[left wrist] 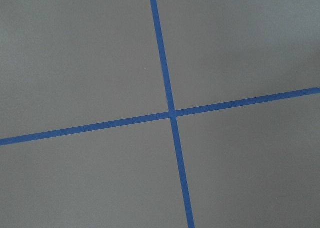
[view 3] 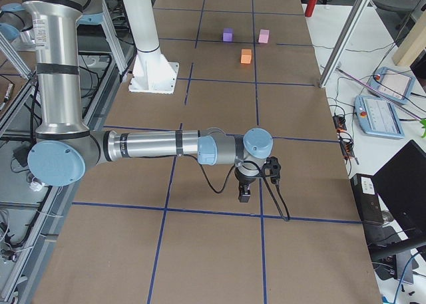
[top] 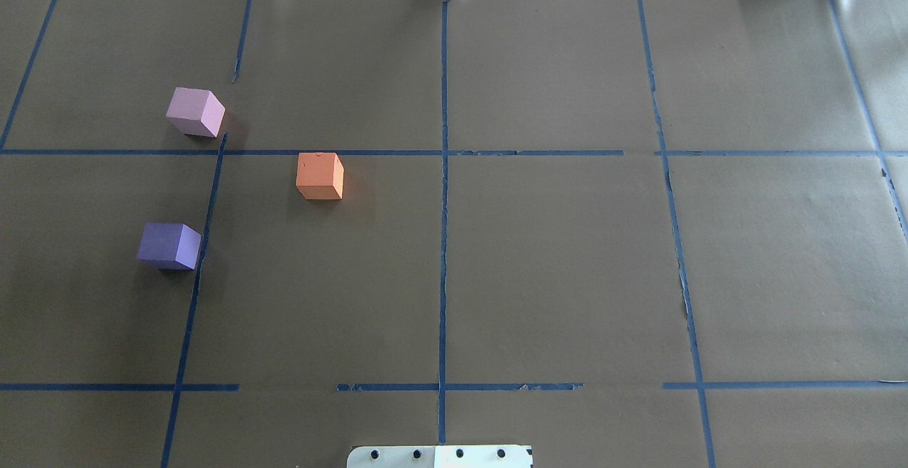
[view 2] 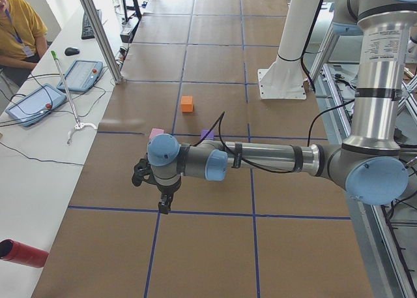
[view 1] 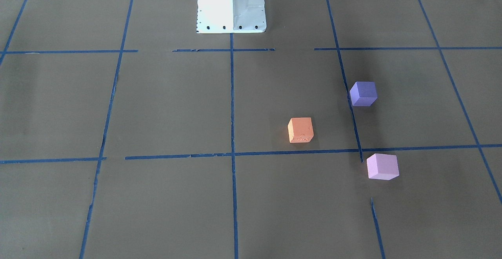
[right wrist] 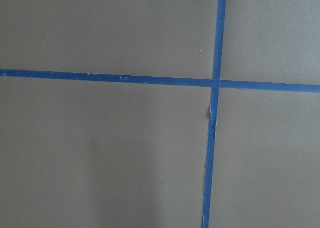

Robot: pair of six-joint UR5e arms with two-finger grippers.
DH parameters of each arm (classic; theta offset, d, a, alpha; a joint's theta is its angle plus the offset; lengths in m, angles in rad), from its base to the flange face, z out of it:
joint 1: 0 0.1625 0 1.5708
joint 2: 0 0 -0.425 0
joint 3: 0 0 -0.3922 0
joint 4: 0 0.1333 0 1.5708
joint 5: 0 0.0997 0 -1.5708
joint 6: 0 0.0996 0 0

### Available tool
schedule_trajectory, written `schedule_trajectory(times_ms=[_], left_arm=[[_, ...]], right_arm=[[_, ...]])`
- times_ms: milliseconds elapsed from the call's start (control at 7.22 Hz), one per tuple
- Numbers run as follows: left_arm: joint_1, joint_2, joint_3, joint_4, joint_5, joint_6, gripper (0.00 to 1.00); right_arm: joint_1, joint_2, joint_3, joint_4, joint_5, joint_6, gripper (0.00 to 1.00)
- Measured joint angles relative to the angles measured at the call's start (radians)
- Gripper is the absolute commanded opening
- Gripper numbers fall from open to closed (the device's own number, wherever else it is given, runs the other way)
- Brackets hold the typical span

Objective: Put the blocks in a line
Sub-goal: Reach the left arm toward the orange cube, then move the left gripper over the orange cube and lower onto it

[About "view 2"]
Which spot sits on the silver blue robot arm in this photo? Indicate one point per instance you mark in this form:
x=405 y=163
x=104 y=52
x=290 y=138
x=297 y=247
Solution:
x=366 y=164

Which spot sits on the purple foam block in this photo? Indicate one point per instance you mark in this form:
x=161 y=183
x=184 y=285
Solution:
x=207 y=134

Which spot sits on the pink foam block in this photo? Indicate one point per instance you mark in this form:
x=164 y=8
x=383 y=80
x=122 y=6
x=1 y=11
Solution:
x=155 y=132

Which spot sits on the white reacher grabber stick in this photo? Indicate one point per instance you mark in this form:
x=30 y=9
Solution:
x=79 y=125

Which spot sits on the blue teach pendant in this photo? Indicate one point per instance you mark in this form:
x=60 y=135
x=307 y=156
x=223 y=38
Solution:
x=36 y=105
x=82 y=74

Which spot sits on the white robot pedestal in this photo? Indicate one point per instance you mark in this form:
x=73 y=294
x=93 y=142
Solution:
x=284 y=79

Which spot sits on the aluminium frame rail right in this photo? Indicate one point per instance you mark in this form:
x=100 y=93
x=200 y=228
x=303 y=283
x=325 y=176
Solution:
x=386 y=234

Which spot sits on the red cylinder tube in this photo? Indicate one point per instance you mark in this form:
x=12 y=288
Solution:
x=16 y=252

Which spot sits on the black computer mouse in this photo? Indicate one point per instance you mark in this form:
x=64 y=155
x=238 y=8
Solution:
x=70 y=51

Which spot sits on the white side table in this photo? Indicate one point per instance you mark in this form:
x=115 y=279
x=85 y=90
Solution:
x=39 y=170

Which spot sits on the orange foam block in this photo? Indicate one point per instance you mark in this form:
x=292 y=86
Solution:
x=187 y=104

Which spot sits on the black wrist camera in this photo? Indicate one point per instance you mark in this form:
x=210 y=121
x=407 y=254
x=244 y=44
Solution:
x=143 y=173

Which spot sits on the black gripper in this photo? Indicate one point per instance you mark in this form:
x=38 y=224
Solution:
x=167 y=191

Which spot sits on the person in yellow shirt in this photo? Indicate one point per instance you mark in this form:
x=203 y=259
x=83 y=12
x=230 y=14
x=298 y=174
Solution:
x=23 y=39

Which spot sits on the far blue teach pendant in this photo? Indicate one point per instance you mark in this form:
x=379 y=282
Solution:
x=82 y=74

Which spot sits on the near blue teach pendant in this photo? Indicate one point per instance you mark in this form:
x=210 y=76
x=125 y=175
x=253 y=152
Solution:
x=36 y=105

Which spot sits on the black keyboard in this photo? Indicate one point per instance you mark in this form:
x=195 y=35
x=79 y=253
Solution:
x=87 y=31

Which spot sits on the aluminium frame post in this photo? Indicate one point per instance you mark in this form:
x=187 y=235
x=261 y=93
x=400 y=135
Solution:
x=102 y=40

